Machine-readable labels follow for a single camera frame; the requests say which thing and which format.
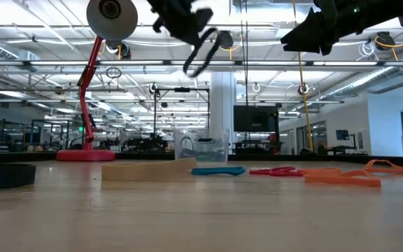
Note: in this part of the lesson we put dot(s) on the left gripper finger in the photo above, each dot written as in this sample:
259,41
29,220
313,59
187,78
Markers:
189,33
203,17

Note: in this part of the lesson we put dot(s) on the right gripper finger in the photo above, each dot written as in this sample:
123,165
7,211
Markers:
310,26
310,40

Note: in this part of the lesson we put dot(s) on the black rubber band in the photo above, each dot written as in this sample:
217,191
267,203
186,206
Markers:
186,68
5,176

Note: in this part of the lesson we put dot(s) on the clear plastic bin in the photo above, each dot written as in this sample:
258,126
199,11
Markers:
222,134

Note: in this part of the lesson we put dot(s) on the red rubber band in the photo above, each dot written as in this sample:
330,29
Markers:
261,172

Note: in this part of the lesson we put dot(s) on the orange rubber band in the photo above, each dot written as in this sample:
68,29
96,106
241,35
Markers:
390,170
341,180

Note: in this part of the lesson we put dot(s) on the wooden spatula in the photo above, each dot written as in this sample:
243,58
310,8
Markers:
135,172

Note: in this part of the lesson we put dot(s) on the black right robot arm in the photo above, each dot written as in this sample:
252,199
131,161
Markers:
380,14

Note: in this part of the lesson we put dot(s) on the long ceiling light strip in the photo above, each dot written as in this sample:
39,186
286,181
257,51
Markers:
135,63

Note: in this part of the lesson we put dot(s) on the white building column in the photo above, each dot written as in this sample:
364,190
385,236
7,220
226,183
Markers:
222,98

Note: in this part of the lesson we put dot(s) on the black monitor on stand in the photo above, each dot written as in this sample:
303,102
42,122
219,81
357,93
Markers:
255,119

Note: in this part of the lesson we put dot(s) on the small desk monitor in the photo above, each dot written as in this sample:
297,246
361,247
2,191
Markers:
342,135

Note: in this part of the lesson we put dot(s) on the black background robot station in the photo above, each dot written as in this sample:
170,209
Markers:
145,144

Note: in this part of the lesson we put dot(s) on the red desk lamp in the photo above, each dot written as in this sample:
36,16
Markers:
86,155

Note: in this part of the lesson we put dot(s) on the black camera rig frame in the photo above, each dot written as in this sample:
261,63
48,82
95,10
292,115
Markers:
182,89

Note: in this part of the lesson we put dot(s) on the black table frame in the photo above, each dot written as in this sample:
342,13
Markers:
12,157

